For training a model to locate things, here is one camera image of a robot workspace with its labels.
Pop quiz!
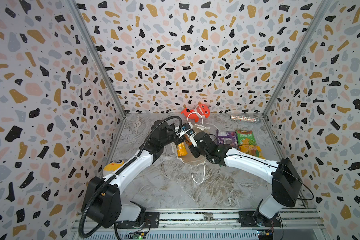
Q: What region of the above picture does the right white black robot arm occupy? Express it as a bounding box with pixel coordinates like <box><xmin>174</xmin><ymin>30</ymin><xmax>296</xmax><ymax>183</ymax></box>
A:
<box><xmin>188</xmin><ymin>132</ymin><xmax>303</xmax><ymax>219</ymax></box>

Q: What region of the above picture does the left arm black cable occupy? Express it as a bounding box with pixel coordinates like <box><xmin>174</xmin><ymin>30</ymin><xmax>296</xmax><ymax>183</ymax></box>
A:
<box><xmin>78</xmin><ymin>115</ymin><xmax>184</xmax><ymax>239</ymax></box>

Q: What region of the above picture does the green snack packet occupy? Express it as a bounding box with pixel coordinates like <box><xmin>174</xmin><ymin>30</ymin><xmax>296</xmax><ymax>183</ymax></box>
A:
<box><xmin>236</xmin><ymin>130</ymin><xmax>257</xmax><ymax>146</ymax></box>

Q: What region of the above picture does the orange snack stick packet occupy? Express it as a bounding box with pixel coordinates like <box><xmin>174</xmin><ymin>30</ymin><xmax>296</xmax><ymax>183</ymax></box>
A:
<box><xmin>183</xmin><ymin>134</ymin><xmax>193</xmax><ymax>146</ymax></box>

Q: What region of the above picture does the yellow plush toy red dress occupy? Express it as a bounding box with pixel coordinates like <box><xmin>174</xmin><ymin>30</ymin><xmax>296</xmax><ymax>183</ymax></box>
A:
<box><xmin>104</xmin><ymin>160</ymin><xmax>125</xmax><ymax>172</ymax></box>

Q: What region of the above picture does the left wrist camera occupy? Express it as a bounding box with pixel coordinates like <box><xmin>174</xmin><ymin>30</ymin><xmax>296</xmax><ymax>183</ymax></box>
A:
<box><xmin>175</xmin><ymin>123</ymin><xmax>193</xmax><ymax>138</ymax></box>

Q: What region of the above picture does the green circuit board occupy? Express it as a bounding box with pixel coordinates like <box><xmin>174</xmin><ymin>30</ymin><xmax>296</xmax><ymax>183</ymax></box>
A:
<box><xmin>126</xmin><ymin>232</ymin><xmax>147</xmax><ymax>240</ymax></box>

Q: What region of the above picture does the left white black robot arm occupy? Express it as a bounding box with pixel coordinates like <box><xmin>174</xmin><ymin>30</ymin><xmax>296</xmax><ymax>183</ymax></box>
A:
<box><xmin>79</xmin><ymin>116</ymin><xmax>192</xmax><ymax>238</ymax></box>

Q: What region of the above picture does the corner aluminium post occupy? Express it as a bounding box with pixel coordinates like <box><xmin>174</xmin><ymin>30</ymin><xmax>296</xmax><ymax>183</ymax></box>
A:
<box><xmin>66</xmin><ymin>0</ymin><xmax>126</xmax><ymax>119</ymax></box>
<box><xmin>262</xmin><ymin>0</ymin><xmax>331</xmax><ymax>118</ymax></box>

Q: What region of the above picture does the left corner aluminium post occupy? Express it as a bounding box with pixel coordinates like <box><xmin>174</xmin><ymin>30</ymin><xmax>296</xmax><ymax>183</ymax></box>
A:
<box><xmin>66</xmin><ymin>0</ymin><xmax>126</xmax><ymax>119</ymax></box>

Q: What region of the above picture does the yellow snack bar packet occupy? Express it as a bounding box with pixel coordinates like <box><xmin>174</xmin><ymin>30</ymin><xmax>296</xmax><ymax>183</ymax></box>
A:
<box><xmin>177</xmin><ymin>142</ymin><xmax>188</xmax><ymax>157</ymax></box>

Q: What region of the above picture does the red shark plush toy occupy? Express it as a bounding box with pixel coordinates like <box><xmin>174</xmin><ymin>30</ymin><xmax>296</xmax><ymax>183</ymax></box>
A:
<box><xmin>181</xmin><ymin>104</ymin><xmax>211</xmax><ymax>123</ymax></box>

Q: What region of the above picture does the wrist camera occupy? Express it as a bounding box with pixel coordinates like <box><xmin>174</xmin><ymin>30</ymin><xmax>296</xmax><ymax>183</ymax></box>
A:
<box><xmin>175</xmin><ymin>123</ymin><xmax>193</xmax><ymax>138</ymax></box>
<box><xmin>187</xmin><ymin>129</ymin><xmax>197</xmax><ymax>148</ymax></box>

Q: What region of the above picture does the white printed paper bag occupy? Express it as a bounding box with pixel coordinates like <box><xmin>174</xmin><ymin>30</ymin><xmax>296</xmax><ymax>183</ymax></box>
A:
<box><xmin>172</xmin><ymin>120</ymin><xmax>211</xmax><ymax>184</ymax></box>

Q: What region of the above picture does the right corner aluminium post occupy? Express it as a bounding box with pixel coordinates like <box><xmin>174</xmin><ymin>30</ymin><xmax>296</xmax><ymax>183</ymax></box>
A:
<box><xmin>262</xmin><ymin>0</ymin><xmax>331</xmax><ymax>118</ymax></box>

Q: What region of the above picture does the yellow chips packet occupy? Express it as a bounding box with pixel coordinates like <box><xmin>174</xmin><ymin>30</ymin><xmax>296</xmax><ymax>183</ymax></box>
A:
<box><xmin>239</xmin><ymin>145</ymin><xmax>265</xmax><ymax>159</ymax></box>

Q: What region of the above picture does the clear glitter plastic bottle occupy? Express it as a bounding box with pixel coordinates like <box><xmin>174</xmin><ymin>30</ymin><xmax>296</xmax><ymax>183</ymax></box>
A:
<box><xmin>230</xmin><ymin>115</ymin><xmax>262</xmax><ymax>124</ymax></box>

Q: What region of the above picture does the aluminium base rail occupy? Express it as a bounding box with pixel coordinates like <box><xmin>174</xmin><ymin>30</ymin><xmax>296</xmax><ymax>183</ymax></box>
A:
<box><xmin>89</xmin><ymin>208</ymin><xmax>330</xmax><ymax>240</ymax></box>

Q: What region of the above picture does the purple snack packet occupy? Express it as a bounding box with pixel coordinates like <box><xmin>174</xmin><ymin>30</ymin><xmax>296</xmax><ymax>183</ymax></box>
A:
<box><xmin>217</xmin><ymin>130</ymin><xmax>239</xmax><ymax>148</ymax></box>

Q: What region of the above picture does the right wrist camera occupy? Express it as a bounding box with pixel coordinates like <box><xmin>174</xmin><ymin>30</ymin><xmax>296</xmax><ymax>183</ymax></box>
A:
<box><xmin>187</xmin><ymin>129</ymin><xmax>197</xmax><ymax>148</ymax></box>

